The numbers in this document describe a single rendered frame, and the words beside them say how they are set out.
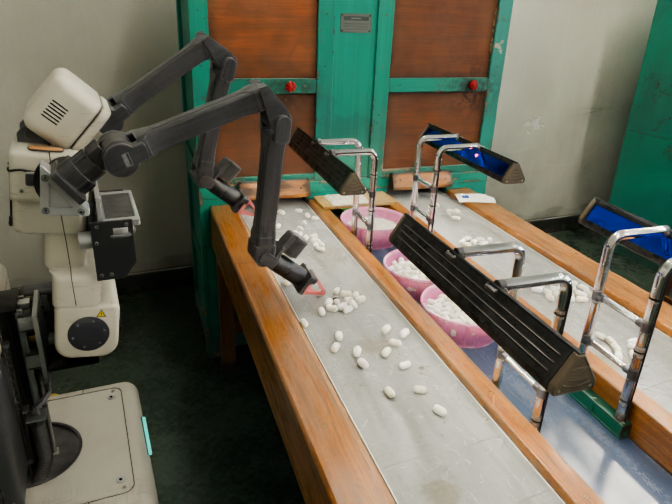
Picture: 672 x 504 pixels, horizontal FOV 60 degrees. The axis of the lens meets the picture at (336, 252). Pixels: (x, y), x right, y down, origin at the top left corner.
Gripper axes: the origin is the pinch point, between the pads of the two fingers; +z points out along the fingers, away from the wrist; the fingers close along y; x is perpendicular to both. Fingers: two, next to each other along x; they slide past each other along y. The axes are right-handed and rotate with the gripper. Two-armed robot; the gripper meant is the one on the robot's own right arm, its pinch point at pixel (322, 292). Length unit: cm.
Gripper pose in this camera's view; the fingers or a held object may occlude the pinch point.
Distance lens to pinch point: 176.1
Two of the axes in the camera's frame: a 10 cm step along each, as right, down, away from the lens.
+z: 7.1, 5.1, 4.9
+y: -3.1, -4.0, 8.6
